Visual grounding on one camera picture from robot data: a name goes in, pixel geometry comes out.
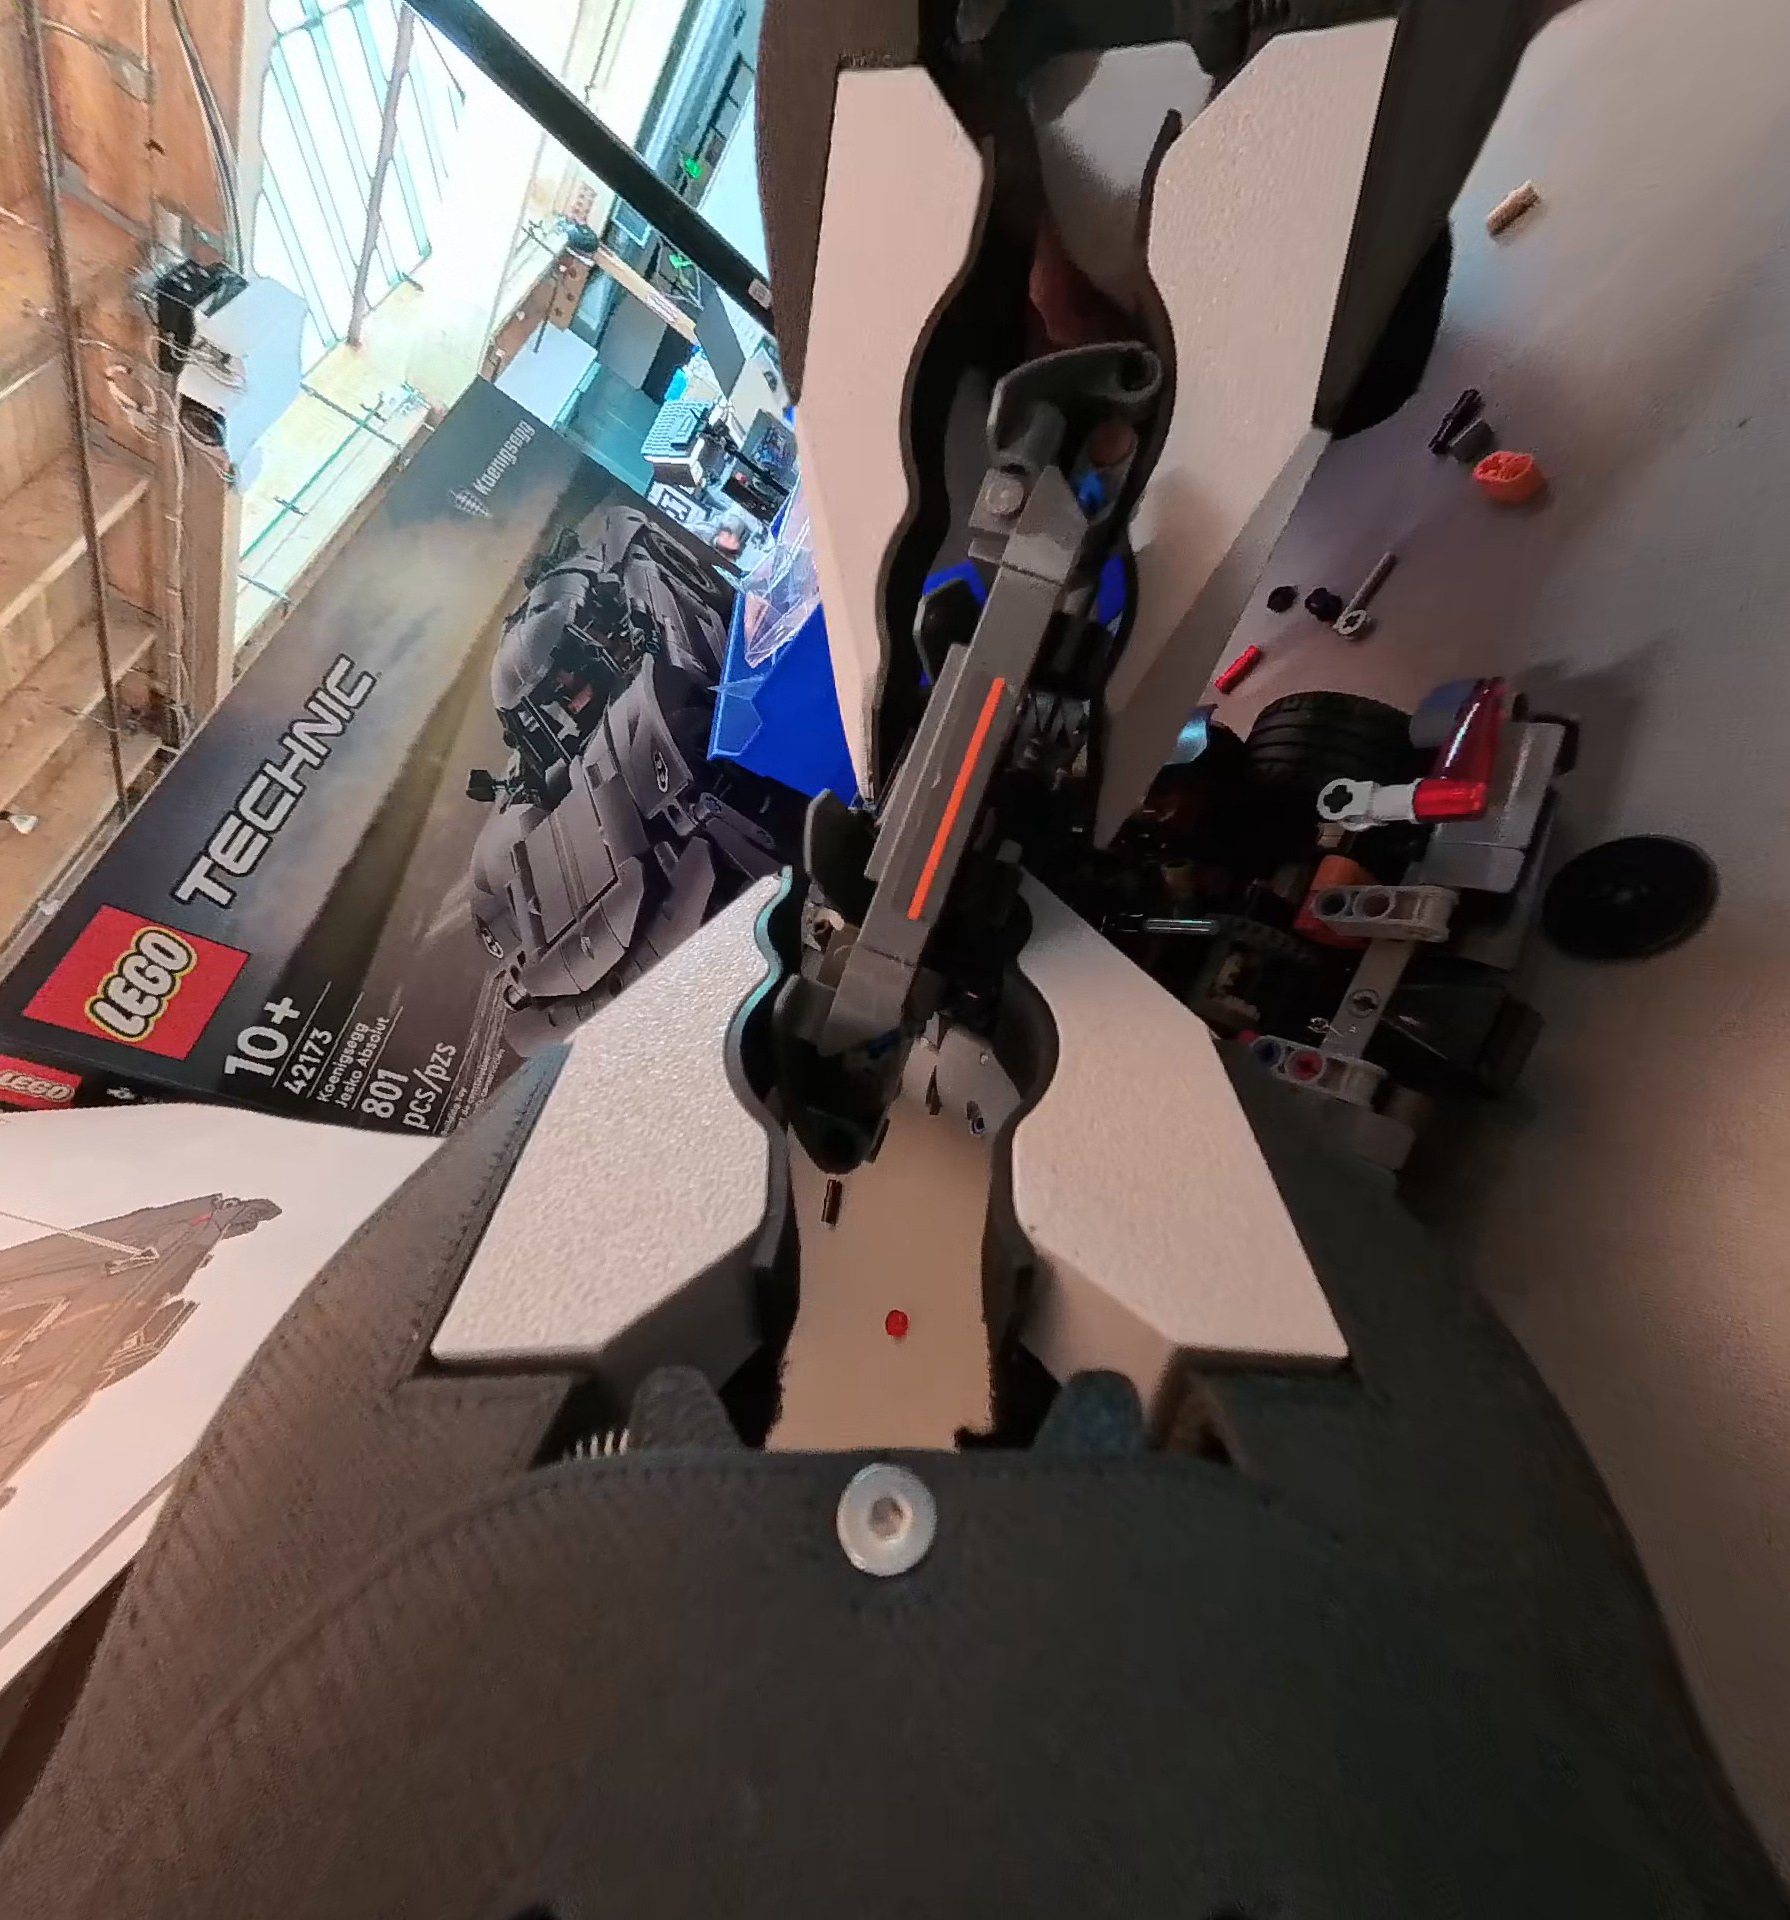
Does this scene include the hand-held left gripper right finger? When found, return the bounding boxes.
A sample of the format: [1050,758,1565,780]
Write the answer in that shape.
[986,873,1355,1433]

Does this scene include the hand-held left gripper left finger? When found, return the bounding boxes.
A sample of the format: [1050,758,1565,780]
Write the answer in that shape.
[431,871,797,1374]

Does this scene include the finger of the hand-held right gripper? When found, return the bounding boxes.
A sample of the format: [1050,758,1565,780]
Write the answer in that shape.
[794,64,994,795]
[1092,18,1404,846]

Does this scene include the grey lego door panel assembly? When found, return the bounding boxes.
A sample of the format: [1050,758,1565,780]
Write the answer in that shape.
[767,343,1168,1172]

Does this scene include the dark lego set box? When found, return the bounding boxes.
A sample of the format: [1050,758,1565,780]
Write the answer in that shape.
[0,375,791,1143]

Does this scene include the black round lego dish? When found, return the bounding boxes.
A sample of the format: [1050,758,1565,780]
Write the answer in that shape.
[1542,831,1722,960]

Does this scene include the person's right hand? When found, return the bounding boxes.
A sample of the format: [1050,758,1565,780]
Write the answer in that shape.
[1027,228,1147,356]

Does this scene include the clear plastic parts bags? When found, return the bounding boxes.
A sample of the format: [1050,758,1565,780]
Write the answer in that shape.
[715,495,810,736]

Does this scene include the black metal pole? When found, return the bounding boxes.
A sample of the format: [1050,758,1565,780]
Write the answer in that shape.
[406,0,777,323]

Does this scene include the blue plastic bin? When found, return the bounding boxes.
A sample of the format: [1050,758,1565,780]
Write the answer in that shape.
[708,495,1136,818]

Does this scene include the white instruction booklet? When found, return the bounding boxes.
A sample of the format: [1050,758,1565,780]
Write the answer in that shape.
[0,1102,448,1757]

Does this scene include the white wall-mounted box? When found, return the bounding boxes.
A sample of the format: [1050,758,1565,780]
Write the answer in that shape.
[152,261,312,488]

